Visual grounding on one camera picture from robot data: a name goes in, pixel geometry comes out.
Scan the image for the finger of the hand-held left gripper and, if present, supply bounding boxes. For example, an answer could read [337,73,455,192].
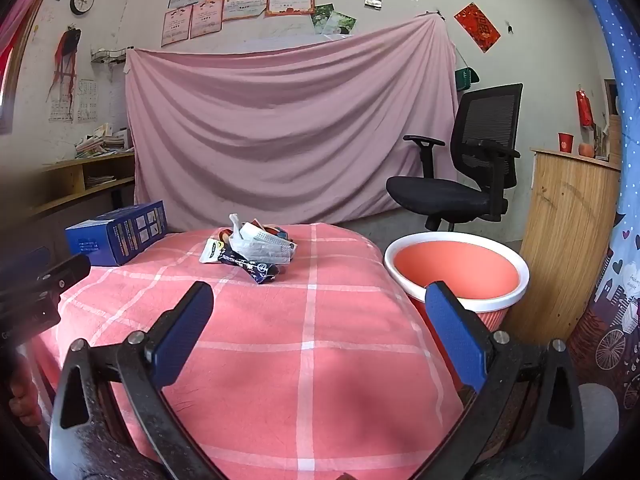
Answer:
[36,253,92,294]
[0,246,52,283]

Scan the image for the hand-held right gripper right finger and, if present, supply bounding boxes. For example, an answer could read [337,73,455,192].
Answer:
[410,281,586,480]

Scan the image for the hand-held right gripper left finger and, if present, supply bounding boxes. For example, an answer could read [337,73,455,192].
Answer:
[48,281,237,480]

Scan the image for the orange bin with white rim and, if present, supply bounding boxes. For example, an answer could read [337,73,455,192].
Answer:
[384,232,530,396]

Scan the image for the white sachet with black label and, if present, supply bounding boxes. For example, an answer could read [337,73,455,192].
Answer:
[199,239,227,264]

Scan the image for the dark blue snack wrapper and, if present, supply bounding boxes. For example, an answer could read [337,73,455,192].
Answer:
[217,247,281,286]

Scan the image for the clear face mask packet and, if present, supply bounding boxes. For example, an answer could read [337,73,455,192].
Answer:
[231,232,297,266]

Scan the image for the white wrapper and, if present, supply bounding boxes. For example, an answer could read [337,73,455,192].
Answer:
[229,214,266,241]

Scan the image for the person's left hand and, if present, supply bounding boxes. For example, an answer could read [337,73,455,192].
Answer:
[7,367,45,427]

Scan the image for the blue cardboard box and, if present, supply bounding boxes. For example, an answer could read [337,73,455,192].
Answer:
[65,201,168,267]

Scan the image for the wooden desk shelf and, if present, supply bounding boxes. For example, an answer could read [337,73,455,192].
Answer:
[30,152,137,218]

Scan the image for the pink plaid blanket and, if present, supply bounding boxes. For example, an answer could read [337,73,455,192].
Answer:
[31,223,468,480]

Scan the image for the stack of books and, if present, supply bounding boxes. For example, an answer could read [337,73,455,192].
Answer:
[75,124,135,160]

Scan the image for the black mesh office chair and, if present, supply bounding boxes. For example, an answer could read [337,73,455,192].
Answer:
[386,83,524,233]

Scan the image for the wooden cabinet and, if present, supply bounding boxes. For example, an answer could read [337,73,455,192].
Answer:
[505,147,622,346]

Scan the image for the red black hanging decoration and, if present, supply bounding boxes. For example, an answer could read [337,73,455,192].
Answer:
[47,25,82,106]

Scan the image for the pink hanging sheet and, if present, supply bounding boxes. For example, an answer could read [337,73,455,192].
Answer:
[124,14,460,231]

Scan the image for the green plastic basket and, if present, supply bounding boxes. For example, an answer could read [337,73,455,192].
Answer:
[454,66,480,93]

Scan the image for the red hanging ornament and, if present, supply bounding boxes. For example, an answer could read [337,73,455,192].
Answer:
[576,85,596,128]

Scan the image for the blue printed curtain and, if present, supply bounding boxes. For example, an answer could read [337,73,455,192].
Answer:
[570,0,640,411]

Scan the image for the paper wall calendar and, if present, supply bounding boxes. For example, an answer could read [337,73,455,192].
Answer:
[48,79,98,125]

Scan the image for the wire wall shelf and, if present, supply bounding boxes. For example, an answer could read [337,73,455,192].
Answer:
[90,46,133,66]

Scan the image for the red wall poster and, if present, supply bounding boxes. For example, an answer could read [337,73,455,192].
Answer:
[454,2,502,54]

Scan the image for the group of wall certificates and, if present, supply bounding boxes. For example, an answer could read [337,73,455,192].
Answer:
[161,0,348,48]

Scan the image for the green wall photos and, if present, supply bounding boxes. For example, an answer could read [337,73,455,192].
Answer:
[310,2,358,38]

